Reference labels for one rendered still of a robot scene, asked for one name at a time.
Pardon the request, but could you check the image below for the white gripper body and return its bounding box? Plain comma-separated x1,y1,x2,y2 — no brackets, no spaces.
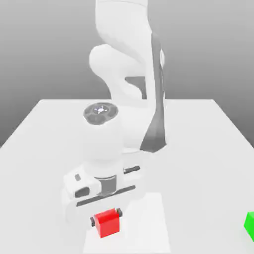
62,185,147,224

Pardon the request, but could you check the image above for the small red cube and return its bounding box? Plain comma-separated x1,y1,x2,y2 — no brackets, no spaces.
93,208,121,239

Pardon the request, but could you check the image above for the small green cube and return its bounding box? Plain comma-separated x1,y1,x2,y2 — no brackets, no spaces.
243,211,254,243

